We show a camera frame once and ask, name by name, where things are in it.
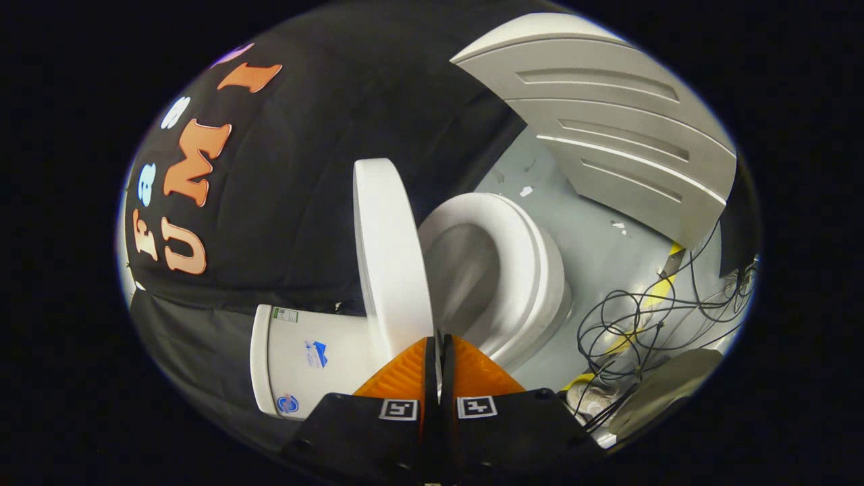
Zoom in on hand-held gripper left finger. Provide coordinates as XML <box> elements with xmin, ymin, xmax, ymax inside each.
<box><xmin>280</xmin><ymin>336</ymin><xmax>441</xmax><ymax>484</ymax></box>

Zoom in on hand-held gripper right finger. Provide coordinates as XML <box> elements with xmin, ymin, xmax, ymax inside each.
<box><xmin>440</xmin><ymin>334</ymin><xmax>605</xmax><ymax>484</ymax></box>

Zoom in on white toilet bowl with seat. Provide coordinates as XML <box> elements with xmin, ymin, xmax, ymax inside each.
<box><xmin>417</xmin><ymin>192</ymin><xmax>573</xmax><ymax>373</ymax></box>

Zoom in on yellow floor tape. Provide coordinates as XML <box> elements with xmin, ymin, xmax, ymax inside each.
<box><xmin>564</xmin><ymin>242</ymin><xmax>686</xmax><ymax>392</ymax></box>

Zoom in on black backdrop cloth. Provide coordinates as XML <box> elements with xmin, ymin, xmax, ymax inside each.
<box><xmin>125</xmin><ymin>0</ymin><xmax>529</xmax><ymax>454</ymax></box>

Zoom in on white drawer cabinet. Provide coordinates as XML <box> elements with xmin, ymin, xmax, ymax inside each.
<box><xmin>451</xmin><ymin>12</ymin><xmax>738</xmax><ymax>252</ymax></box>

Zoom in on tangled black cables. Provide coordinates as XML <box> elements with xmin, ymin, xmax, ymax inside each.
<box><xmin>576</xmin><ymin>219</ymin><xmax>758</xmax><ymax>434</ymax></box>

